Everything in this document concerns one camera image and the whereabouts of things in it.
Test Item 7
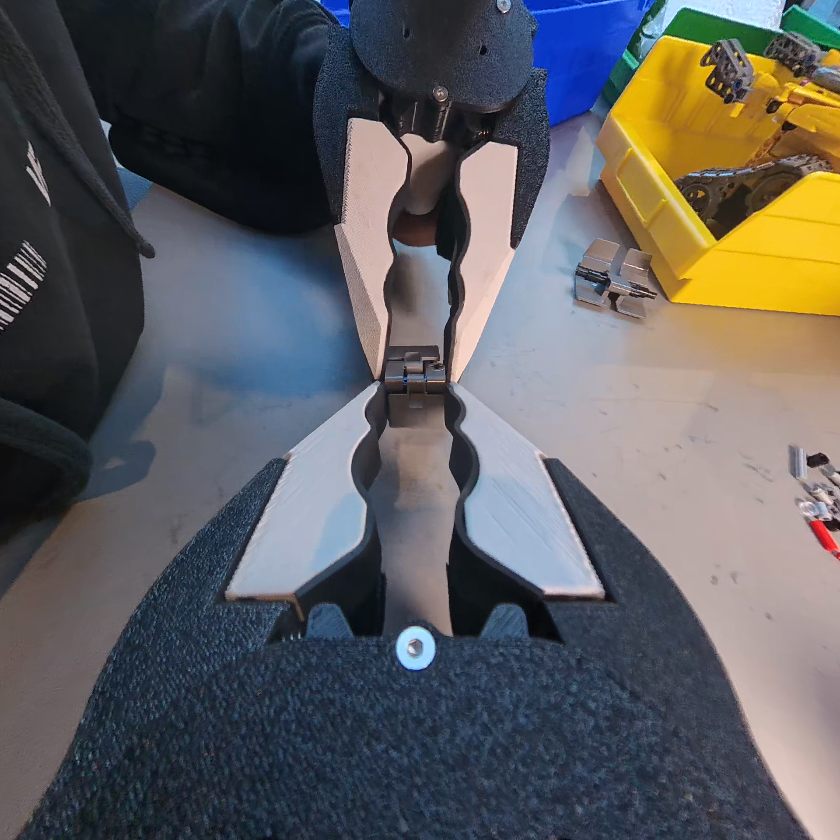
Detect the pile of small toy parts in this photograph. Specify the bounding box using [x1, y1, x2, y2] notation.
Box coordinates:
[787, 445, 840, 562]

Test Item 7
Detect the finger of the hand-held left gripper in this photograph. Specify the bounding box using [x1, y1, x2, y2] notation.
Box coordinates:
[333, 117, 412, 383]
[446, 141, 521, 383]

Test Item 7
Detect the yellow plastic bin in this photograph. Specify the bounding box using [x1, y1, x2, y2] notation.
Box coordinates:
[596, 34, 840, 317]

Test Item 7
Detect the grey desk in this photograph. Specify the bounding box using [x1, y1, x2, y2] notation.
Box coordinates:
[0, 112, 840, 840]

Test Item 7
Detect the yellow toy tracked robot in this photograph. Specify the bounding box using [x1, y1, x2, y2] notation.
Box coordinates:
[676, 31, 840, 240]

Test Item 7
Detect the blue plastic bin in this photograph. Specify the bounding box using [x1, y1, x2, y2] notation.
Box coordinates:
[322, 0, 657, 127]

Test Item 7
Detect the white bubble wrap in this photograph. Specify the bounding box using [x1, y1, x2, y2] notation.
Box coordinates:
[663, 0, 788, 30]

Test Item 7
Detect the small grey bracket assembly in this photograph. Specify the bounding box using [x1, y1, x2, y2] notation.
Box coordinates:
[574, 238, 659, 320]

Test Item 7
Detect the green plastic bin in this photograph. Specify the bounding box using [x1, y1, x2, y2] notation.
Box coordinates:
[604, 7, 840, 109]

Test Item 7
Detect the person's left hand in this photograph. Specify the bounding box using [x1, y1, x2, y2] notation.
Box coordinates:
[392, 209, 439, 248]

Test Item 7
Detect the grey toy joint assembly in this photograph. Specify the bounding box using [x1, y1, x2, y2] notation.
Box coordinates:
[384, 346, 447, 409]

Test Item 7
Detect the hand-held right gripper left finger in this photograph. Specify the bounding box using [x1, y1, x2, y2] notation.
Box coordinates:
[225, 382, 388, 618]

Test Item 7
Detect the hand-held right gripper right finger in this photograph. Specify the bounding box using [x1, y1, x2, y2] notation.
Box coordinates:
[448, 382, 606, 601]

